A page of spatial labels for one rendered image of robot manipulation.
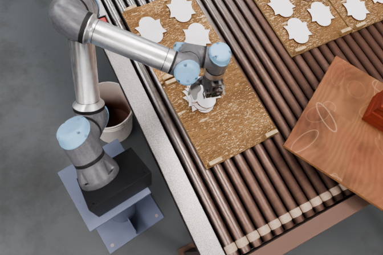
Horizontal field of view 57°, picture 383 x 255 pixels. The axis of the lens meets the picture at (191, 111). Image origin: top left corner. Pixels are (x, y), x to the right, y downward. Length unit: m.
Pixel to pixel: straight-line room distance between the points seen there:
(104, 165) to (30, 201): 1.22
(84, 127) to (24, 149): 1.34
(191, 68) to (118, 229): 1.48
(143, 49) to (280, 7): 0.96
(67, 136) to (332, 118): 1.01
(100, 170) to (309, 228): 0.81
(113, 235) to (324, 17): 1.70
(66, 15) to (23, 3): 2.03
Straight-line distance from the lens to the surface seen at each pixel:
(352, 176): 1.50
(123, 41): 1.07
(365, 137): 1.58
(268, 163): 1.51
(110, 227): 2.33
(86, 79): 1.29
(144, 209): 2.32
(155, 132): 1.48
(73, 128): 1.25
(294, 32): 1.80
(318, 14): 1.91
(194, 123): 1.48
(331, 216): 1.53
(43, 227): 2.42
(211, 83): 1.29
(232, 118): 1.52
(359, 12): 2.03
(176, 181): 1.43
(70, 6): 1.11
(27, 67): 2.79
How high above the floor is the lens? 2.32
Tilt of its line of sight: 67 degrees down
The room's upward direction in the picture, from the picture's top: 15 degrees clockwise
